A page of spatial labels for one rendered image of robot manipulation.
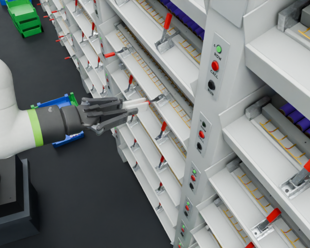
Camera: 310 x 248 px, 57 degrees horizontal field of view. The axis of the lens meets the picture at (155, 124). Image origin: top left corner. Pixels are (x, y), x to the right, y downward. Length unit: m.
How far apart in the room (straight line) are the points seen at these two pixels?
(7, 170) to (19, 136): 0.77
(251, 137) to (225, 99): 0.09
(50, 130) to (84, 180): 1.08
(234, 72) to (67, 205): 1.39
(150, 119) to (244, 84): 0.60
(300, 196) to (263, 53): 0.23
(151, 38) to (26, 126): 0.38
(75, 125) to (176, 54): 0.30
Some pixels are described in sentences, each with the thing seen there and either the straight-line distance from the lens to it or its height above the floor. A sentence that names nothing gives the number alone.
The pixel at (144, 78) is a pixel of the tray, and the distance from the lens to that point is 0.94.
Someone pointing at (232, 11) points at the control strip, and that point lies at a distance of 0.45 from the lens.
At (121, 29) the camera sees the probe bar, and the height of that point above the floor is 0.93.
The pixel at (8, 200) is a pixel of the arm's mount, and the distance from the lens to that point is 1.39.
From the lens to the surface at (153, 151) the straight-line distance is 1.19.
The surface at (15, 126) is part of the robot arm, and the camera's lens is 0.70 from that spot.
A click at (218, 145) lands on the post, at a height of 1.01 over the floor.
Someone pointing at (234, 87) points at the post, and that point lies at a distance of 0.50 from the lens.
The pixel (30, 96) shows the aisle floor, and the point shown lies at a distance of 2.36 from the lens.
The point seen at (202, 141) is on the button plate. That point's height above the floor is 0.98.
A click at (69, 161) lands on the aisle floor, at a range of 1.87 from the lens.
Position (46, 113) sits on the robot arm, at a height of 1.00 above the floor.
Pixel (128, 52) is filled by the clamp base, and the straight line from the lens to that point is 1.03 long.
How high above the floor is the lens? 1.50
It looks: 49 degrees down
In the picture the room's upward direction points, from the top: straight up
